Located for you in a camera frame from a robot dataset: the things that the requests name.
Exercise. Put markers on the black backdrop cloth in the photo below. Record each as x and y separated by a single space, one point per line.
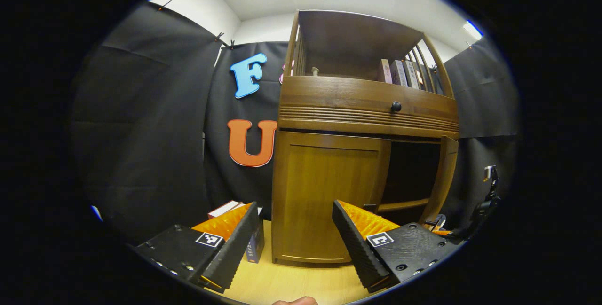
141 131

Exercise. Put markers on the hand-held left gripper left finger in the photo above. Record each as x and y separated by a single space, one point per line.
235 253

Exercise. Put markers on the black drawer knob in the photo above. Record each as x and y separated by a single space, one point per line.
396 106

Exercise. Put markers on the wooden double-door shoe cabinet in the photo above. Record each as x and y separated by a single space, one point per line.
348 42

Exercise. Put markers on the wooden cabinet door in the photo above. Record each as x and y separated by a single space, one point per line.
441 178
324 192

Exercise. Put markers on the pinkish book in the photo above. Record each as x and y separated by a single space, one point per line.
384 71

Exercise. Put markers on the white red book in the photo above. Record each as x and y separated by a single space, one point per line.
225 208

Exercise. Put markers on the small pale figurine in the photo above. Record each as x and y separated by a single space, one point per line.
314 71

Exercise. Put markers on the dark blue book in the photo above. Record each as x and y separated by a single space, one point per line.
256 244

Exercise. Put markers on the wooden inner shelf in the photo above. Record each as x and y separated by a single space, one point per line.
402 204

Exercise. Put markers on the grey book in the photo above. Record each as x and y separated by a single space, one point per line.
399 73

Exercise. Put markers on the small ceiling light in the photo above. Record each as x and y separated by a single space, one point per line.
472 29

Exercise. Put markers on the wooden cabinet drawer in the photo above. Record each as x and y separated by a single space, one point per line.
338 96

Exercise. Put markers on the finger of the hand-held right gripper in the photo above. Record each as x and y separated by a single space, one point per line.
441 232

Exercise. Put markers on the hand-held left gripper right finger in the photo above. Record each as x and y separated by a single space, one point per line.
357 253

